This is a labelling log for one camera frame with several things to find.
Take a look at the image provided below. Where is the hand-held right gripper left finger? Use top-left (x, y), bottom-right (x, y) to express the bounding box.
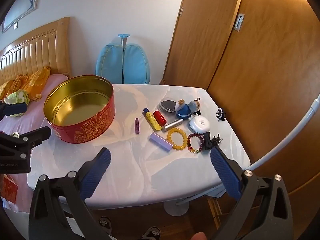
top-left (28, 147), bottom-right (118, 240)

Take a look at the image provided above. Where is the white table pedestal base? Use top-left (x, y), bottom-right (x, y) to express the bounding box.
top-left (162, 195), bottom-right (190, 217)

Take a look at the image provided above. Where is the yellow bead bracelet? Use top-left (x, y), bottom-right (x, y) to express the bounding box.
top-left (166, 127), bottom-right (188, 151)

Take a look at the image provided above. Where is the silver lipstick tube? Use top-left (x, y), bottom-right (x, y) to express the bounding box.
top-left (162, 119), bottom-right (184, 132)

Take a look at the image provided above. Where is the red round tin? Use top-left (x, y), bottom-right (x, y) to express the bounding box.
top-left (43, 74), bottom-right (116, 144)

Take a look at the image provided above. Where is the yellow tube with blue cap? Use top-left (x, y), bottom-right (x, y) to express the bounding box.
top-left (143, 108), bottom-right (163, 131)

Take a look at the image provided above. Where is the silver framed picture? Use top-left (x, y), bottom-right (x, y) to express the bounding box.
top-left (1, 0), bottom-right (42, 34)

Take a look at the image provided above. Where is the black beaded hair clip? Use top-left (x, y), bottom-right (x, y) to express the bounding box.
top-left (216, 107), bottom-right (227, 122)

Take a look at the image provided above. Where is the patterned slipper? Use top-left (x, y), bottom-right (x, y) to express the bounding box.
top-left (141, 226), bottom-right (160, 239)
top-left (97, 217), bottom-right (113, 237)

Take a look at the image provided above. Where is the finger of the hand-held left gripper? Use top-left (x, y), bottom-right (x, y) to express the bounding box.
top-left (0, 102), bottom-right (28, 120)
top-left (0, 126), bottom-right (52, 158)

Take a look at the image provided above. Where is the blue cushioned chair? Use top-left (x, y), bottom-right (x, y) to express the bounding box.
top-left (96, 33), bottom-right (150, 85)

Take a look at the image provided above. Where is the clear case black puff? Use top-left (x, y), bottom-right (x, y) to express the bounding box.
top-left (160, 99), bottom-right (178, 113)

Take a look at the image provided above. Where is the orange pillow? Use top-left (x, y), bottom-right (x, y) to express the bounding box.
top-left (0, 66), bottom-right (52, 100)

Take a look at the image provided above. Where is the metal wardrobe handle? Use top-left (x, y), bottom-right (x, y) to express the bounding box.
top-left (234, 13), bottom-right (245, 32)

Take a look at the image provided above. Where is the black hair claw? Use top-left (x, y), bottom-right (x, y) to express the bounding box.
top-left (203, 132), bottom-right (223, 152)

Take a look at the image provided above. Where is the green cabbage plush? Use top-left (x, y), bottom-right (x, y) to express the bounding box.
top-left (4, 90), bottom-right (30, 117)

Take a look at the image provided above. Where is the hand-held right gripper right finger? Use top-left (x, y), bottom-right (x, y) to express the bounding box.
top-left (209, 146), bottom-right (293, 240)

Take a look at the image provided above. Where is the lilac lipstick case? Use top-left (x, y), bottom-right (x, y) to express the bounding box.
top-left (149, 132), bottom-right (174, 151)

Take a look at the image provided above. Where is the white round case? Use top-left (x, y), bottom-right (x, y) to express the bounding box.
top-left (189, 116), bottom-right (211, 134)

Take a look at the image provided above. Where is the red lipstick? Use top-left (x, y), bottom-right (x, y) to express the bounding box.
top-left (153, 110), bottom-right (167, 126)

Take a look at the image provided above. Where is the dark red bead bracelet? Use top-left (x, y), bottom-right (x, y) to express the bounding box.
top-left (187, 133), bottom-right (205, 154)

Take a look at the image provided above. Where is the blue plush doll keychain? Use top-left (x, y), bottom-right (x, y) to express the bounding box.
top-left (174, 97), bottom-right (202, 119)

